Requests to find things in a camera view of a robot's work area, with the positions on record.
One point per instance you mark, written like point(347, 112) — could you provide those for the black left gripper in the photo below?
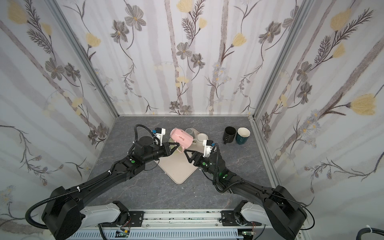
point(167, 150)

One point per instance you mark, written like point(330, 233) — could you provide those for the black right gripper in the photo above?
point(198, 159)

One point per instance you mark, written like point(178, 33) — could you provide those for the pink mug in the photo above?
point(183, 138)

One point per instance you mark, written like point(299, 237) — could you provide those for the cream white mug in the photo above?
point(200, 138)

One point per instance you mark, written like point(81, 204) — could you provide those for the black mug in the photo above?
point(229, 135)

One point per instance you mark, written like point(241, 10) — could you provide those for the dark teal mug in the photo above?
point(242, 135)

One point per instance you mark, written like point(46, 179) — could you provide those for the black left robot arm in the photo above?
point(61, 212)

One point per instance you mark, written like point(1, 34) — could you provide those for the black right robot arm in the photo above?
point(285, 214)

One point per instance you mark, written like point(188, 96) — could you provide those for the grey mug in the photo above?
point(190, 131)

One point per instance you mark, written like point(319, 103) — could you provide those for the beige plastic tray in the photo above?
point(177, 166)

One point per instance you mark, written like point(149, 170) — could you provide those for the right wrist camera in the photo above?
point(208, 146)

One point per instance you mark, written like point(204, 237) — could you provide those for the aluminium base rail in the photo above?
point(251, 222)

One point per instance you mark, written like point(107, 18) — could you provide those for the white perforated cable duct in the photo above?
point(176, 234)

